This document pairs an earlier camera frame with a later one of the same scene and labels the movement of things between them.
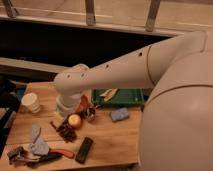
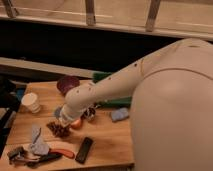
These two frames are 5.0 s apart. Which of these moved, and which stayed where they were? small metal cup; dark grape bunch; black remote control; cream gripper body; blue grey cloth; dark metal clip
Moved: cream gripper body; dark grape bunch
Stayed: small metal cup; blue grey cloth; black remote control; dark metal clip
